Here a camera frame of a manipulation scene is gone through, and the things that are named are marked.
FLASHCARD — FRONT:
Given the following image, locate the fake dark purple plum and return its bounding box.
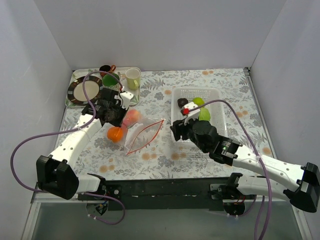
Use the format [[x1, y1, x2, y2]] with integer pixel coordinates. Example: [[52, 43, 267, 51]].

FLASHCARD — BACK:
[[177, 98, 189, 109]]

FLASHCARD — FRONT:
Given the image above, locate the fake green cabbage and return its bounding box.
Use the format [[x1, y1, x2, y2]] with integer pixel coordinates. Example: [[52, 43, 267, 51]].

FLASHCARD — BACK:
[[198, 107, 211, 122]]

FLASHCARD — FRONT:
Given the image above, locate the fake green lime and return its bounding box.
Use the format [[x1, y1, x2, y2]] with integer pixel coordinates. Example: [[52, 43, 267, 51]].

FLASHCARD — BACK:
[[192, 97, 205, 106]]

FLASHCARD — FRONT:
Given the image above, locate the clear zip top bag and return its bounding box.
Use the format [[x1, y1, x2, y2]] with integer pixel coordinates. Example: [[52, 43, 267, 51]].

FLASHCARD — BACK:
[[119, 112, 165, 155]]

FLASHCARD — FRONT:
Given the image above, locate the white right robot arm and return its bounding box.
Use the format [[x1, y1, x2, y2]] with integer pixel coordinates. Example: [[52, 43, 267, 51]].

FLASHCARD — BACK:
[[170, 120, 320, 213]]

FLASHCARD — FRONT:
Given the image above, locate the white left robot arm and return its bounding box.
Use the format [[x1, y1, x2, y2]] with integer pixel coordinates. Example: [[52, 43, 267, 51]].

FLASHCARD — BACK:
[[36, 88, 134, 200]]

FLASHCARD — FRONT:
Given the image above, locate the fake red apple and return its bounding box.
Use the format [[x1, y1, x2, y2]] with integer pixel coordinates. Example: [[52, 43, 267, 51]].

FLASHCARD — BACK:
[[120, 121, 133, 135]]

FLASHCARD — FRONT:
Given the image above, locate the fake red peach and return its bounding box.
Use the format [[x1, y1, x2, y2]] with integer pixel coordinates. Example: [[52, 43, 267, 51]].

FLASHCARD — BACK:
[[123, 109, 142, 126]]

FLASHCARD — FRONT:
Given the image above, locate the fake orange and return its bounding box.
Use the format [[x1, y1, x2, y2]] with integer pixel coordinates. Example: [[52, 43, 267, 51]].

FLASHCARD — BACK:
[[106, 126, 124, 143]]

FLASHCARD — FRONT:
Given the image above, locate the green floral mug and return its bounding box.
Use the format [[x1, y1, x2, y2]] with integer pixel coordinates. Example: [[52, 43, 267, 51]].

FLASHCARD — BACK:
[[102, 73, 121, 92]]

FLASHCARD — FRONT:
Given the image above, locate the brown striped plate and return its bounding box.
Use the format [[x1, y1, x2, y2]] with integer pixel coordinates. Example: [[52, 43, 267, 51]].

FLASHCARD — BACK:
[[67, 75, 104, 106]]

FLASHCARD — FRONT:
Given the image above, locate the floral serving tray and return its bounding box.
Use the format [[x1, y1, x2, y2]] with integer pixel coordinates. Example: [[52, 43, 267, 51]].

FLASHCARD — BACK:
[[65, 67, 140, 108]]

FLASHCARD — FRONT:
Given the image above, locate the small brown orange cup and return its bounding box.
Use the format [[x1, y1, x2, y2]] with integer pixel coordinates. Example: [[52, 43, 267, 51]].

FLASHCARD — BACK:
[[99, 65, 116, 73]]

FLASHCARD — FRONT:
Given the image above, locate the floral tablecloth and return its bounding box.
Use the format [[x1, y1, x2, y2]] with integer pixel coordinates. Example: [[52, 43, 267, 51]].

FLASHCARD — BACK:
[[54, 68, 276, 180]]

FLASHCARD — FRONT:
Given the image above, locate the pale yellow mug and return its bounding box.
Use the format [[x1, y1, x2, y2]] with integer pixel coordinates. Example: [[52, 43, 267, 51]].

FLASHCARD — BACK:
[[125, 68, 141, 90]]

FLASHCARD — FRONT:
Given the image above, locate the white plastic basket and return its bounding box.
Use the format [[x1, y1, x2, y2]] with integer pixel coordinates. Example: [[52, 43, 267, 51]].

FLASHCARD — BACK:
[[170, 86, 228, 137]]

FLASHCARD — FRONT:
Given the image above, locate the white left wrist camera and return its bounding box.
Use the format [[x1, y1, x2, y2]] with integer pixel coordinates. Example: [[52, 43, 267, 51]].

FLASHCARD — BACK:
[[119, 91, 134, 110]]

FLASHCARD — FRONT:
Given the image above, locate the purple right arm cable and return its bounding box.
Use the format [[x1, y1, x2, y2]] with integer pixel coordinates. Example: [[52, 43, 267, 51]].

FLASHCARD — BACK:
[[182, 99, 273, 240]]

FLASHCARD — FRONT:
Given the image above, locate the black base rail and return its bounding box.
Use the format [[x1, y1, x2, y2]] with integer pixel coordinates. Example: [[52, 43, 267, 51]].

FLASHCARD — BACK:
[[77, 177, 258, 213]]

